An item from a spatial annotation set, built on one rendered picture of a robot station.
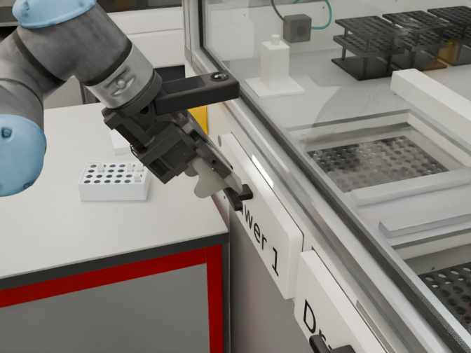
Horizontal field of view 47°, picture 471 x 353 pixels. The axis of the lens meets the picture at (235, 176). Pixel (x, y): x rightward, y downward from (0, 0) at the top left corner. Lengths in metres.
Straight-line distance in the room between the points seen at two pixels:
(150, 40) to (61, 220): 0.65
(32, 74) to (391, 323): 0.44
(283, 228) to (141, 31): 0.92
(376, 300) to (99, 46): 0.39
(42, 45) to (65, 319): 0.56
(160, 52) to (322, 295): 1.04
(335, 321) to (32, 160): 0.35
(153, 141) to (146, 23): 0.84
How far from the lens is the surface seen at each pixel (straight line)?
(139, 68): 0.64
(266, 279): 0.87
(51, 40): 0.61
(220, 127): 0.97
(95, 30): 0.61
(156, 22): 1.50
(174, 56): 1.54
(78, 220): 1.02
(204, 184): 0.72
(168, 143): 0.67
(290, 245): 0.68
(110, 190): 1.04
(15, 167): 0.50
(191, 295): 1.04
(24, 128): 0.50
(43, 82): 0.63
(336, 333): 0.61
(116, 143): 1.21
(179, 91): 0.68
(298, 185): 0.66
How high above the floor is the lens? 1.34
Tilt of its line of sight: 32 degrees down
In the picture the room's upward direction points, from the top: straight up
